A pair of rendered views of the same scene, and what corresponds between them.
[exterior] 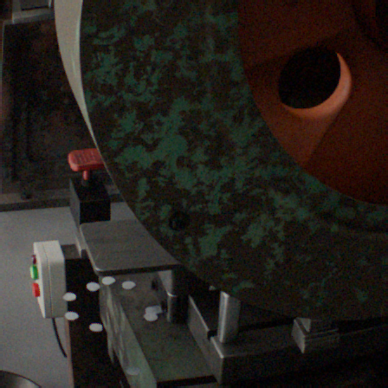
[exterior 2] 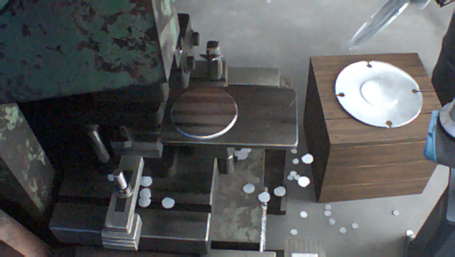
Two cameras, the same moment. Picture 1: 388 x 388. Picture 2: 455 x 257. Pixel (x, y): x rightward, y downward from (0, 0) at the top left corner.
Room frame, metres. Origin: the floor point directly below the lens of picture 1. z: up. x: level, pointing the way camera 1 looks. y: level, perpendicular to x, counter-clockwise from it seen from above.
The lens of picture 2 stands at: (1.98, 0.28, 1.44)
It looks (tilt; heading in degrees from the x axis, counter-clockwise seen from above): 52 degrees down; 206
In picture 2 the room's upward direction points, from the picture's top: 4 degrees counter-clockwise
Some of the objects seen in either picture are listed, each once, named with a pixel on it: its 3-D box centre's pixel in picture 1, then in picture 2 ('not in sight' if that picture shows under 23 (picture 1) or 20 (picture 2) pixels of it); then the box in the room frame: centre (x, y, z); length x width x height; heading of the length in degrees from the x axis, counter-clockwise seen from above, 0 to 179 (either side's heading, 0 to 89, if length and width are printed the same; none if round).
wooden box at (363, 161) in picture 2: not in sight; (369, 127); (0.88, 0.30, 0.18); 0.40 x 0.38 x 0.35; 115
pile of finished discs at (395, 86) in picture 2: not in sight; (379, 92); (0.88, 0.30, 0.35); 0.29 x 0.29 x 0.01
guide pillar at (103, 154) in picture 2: not in sight; (93, 136); (1.62, -0.16, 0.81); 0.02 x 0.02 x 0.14; 18
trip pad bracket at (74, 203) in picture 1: (89, 229); not in sight; (1.75, 0.19, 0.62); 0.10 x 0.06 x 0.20; 18
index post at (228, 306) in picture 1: (229, 312); (214, 58); (1.31, -0.06, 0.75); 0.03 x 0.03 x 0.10; 18
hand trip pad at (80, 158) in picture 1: (87, 174); not in sight; (1.76, 0.19, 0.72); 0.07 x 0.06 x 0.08; 108
